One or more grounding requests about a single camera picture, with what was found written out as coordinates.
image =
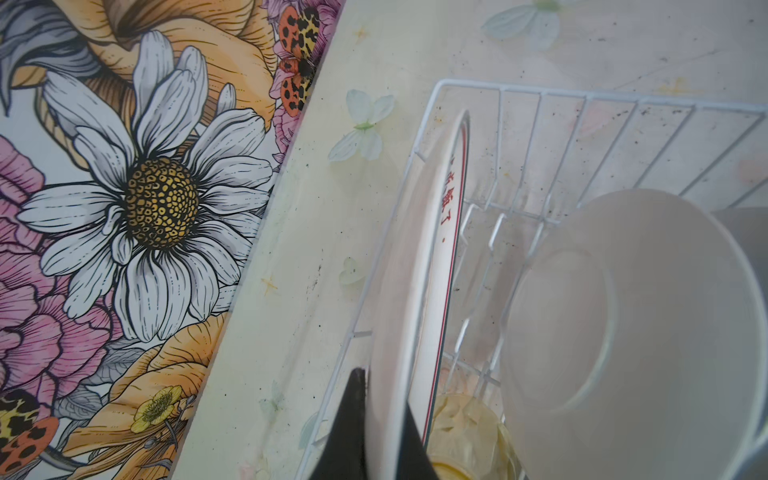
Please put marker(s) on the orange patterned plate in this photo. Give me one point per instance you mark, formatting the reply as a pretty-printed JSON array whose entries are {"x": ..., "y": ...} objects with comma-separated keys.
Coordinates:
[{"x": 409, "y": 312}]

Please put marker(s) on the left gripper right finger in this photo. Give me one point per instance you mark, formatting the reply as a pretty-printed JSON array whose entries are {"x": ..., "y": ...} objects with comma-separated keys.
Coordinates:
[{"x": 413, "y": 461}]

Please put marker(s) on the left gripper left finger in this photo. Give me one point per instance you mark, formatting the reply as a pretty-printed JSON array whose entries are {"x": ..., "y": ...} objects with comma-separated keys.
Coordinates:
[{"x": 344, "y": 455}]

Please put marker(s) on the teal rimmed white plate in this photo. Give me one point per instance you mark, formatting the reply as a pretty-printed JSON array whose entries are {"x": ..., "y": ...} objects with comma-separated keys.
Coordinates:
[{"x": 636, "y": 346}]

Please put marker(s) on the yellow plastic cup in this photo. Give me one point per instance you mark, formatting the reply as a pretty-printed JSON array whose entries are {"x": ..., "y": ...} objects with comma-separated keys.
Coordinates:
[{"x": 468, "y": 441}]

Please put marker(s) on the red green rimmed plate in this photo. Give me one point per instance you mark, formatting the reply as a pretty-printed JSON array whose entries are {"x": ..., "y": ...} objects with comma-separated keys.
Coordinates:
[{"x": 749, "y": 227}]

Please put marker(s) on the white wire dish rack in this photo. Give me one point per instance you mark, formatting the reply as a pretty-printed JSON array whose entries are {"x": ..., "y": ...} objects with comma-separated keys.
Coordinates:
[{"x": 536, "y": 156}]

